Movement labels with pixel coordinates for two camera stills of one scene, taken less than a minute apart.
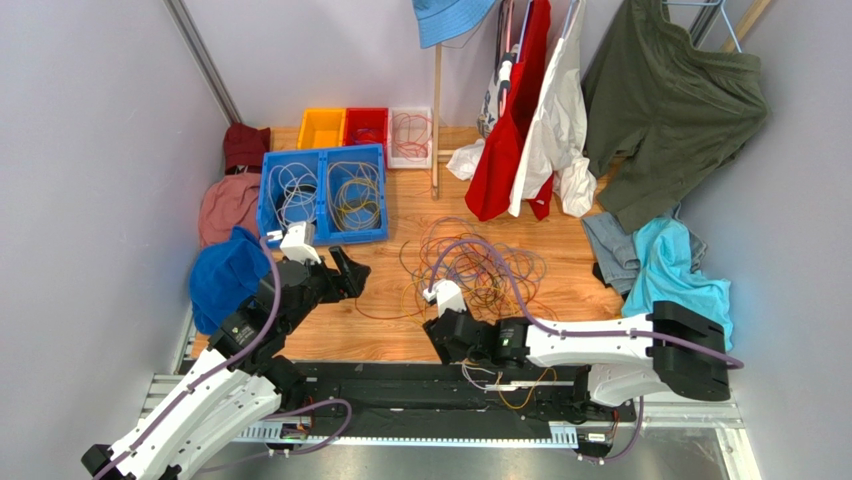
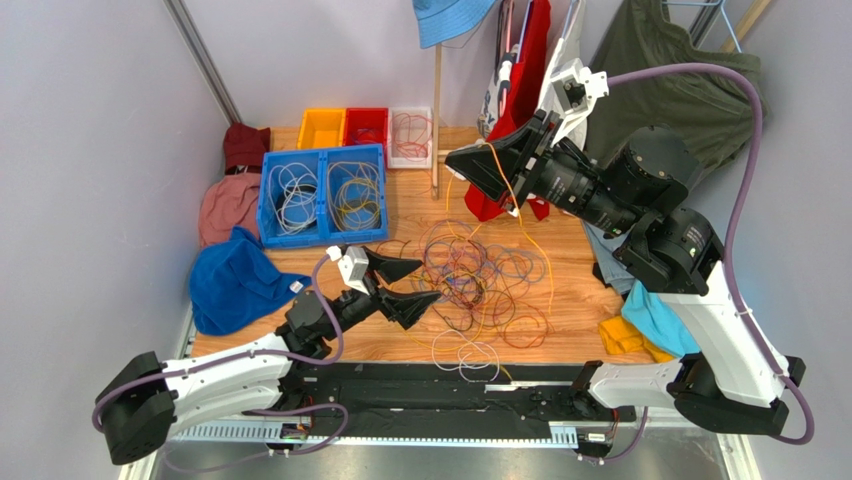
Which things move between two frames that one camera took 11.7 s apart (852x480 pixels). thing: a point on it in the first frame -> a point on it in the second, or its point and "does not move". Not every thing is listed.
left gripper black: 354,276 -> 404,307
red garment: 492,186 does not move
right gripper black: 442,334 -> 529,163
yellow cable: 357,202 does not move
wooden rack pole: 436,121 does not move
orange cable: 411,134 does not move
